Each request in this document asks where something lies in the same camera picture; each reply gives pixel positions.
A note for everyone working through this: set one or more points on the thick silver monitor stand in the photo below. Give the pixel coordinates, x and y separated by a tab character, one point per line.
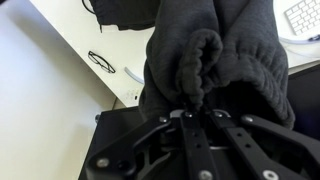
293	40

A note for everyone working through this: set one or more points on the white keyboard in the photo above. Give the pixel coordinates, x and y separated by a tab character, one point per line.
305	15

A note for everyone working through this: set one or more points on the small round grey knob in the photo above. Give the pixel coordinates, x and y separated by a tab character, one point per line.
97	118

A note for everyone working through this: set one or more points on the black eyeglasses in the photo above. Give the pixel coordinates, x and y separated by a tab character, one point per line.
101	63

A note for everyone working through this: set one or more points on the thin silver monitor stand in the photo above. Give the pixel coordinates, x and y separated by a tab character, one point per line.
133	76

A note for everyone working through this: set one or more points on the black trousers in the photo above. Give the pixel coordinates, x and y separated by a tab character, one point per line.
233	50

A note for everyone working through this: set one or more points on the large black monitor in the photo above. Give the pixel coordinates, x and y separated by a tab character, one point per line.
306	100

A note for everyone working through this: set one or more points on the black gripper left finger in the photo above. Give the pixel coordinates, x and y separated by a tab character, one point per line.
193	140

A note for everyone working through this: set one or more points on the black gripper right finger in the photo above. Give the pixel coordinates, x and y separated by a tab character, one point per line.
243	143

